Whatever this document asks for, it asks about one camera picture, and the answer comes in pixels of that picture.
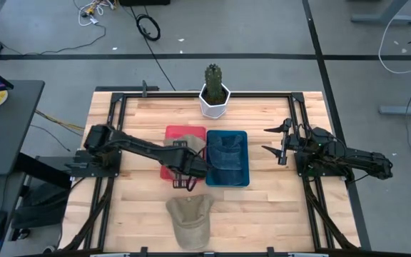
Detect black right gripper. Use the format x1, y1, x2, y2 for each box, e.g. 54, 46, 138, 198
261, 119, 303, 166

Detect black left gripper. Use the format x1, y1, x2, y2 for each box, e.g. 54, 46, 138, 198
169, 140, 210, 192

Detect beige baseball cap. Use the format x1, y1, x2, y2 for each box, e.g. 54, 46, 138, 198
163, 134, 207, 160
165, 193, 215, 251

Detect denim cloth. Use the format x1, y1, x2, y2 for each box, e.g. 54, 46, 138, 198
208, 134, 245, 172

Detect red plastic bin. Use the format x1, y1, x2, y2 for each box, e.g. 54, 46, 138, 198
159, 124, 208, 183

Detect blue plastic bin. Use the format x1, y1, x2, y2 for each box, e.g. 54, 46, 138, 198
205, 129, 251, 188

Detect white hexagonal plant pot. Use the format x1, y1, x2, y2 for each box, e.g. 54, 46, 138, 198
198, 83, 232, 120

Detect green cactus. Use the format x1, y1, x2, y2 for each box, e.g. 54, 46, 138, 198
203, 63, 225, 105

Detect grey desk foot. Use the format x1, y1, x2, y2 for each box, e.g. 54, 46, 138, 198
377, 97, 411, 118
350, 0, 411, 26

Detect black box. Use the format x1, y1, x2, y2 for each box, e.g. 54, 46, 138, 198
118, 0, 171, 7

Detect black desk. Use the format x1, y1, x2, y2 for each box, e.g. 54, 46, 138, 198
0, 79, 46, 176

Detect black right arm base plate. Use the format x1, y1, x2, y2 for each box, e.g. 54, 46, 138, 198
293, 151, 353, 178

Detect black aluminium table frame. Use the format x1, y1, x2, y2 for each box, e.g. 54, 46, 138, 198
61, 91, 360, 257

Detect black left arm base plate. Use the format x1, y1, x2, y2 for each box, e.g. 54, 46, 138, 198
69, 148, 123, 178

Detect yellow cables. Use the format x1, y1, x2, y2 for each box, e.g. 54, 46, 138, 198
34, 109, 86, 133

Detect white floor cable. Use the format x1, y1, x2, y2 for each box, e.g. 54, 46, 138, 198
377, 0, 411, 76

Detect coiled black cable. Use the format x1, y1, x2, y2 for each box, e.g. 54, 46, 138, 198
135, 13, 162, 42

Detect long black floor cable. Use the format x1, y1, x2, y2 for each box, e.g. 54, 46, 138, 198
0, 14, 107, 67

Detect white cable bundle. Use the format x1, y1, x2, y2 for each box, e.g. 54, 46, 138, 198
72, 0, 117, 27

